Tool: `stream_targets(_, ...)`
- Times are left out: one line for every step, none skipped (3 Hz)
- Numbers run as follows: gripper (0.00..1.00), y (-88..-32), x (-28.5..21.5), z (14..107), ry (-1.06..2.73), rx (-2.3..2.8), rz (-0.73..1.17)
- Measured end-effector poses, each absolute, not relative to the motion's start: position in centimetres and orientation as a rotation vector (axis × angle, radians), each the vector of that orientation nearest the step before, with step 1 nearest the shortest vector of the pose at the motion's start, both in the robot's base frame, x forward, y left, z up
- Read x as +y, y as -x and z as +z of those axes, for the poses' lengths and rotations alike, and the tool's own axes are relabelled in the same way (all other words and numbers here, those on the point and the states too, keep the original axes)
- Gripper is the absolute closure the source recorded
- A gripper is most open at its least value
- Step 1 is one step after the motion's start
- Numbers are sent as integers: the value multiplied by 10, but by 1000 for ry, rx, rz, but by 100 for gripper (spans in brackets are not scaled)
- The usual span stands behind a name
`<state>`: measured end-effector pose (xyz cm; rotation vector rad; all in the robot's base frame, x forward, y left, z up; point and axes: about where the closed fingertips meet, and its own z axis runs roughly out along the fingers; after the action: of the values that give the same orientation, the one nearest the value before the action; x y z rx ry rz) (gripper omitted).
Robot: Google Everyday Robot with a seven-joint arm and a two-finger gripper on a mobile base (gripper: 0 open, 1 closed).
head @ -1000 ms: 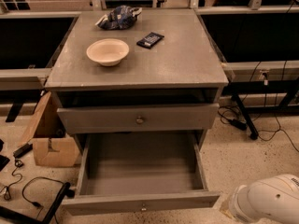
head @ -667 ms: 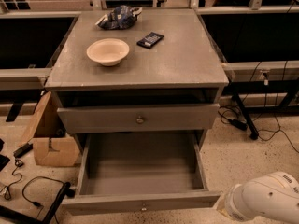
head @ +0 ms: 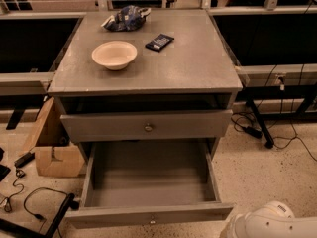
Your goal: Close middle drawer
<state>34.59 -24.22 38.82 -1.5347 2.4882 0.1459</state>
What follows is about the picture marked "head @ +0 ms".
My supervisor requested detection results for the dark blue snack packet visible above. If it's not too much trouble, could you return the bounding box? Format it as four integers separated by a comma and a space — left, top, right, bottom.
145, 34, 174, 52

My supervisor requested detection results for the black table leg right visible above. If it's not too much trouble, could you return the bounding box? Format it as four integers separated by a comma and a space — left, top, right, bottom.
247, 98, 274, 149

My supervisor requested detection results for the crumpled blue chip bag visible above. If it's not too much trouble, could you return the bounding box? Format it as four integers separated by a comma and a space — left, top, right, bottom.
101, 5, 151, 32

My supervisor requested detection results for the white bowl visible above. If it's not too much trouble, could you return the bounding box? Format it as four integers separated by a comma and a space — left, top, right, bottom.
91, 41, 138, 70

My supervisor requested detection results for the grey wooden drawer cabinet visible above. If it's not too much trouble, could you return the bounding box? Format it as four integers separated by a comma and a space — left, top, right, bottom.
49, 10, 242, 153

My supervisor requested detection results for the grey drawer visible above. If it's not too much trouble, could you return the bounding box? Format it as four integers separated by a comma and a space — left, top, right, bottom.
60, 110, 232, 143
66, 139, 233, 229

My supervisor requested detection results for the black cable on floor left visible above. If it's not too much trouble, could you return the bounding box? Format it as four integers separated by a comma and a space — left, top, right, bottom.
23, 186, 72, 222

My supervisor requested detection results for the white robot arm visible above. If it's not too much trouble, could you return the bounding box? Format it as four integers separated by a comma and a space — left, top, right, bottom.
220, 201, 317, 238

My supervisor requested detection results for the black power adapter with cables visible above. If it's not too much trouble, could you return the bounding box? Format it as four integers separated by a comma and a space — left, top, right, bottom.
231, 112, 263, 139

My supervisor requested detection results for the black stand leg left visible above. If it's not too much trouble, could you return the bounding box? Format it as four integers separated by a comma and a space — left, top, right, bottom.
0, 193, 79, 238

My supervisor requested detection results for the brown cardboard box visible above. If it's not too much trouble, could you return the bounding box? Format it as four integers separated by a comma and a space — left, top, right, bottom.
19, 97, 85, 178

